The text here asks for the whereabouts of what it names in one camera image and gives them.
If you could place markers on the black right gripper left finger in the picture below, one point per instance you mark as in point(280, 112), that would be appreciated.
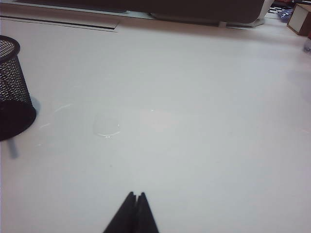
point(121, 218)

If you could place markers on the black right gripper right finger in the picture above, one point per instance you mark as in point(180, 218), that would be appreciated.
point(145, 218)

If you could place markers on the black mesh pen holder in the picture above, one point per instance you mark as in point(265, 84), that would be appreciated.
point(12, 97)

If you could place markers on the brown fabric desk divider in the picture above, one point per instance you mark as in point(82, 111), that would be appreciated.
point(170, 7)

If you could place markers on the cardboard box with white face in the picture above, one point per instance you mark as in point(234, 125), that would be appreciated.
point(300, 19)

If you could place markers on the white divider foot bracket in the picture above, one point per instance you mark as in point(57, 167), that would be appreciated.
point(223, 24)

